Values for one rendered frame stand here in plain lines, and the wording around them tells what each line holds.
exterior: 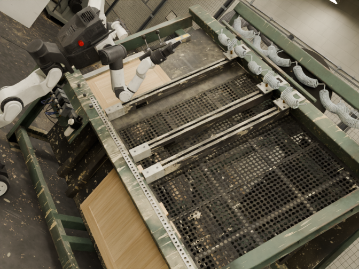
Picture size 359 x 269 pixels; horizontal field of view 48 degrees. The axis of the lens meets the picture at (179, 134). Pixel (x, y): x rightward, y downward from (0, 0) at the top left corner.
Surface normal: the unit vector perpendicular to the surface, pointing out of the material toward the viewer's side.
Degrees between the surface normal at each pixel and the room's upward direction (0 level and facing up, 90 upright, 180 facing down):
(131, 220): 90
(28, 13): 90
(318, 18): 90
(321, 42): 90
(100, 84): 54
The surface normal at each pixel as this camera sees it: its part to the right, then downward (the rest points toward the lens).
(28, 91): 0.47, 0.64
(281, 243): -0.09, -0.65
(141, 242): -0.58, -0.29
